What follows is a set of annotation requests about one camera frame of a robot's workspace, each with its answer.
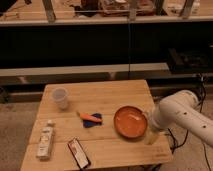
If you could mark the cream tapered end tool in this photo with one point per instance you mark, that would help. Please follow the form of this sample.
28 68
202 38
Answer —
151 136

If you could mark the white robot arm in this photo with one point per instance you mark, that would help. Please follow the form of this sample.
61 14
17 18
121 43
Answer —
180 108

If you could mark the orange round bowl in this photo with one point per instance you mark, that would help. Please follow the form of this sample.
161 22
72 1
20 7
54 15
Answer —
130 122

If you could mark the orange carrot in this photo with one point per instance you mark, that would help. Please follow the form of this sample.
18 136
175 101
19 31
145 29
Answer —
88 117

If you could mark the black red flat box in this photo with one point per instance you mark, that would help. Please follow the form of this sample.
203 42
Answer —
78 153

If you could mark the clear plastic cup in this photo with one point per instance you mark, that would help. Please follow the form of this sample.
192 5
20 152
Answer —
60 97

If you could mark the white glue bottle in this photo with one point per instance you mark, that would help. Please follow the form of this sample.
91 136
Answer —
45 141

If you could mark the long metal shelf rail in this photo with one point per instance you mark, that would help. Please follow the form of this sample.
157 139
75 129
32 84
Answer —
47 74

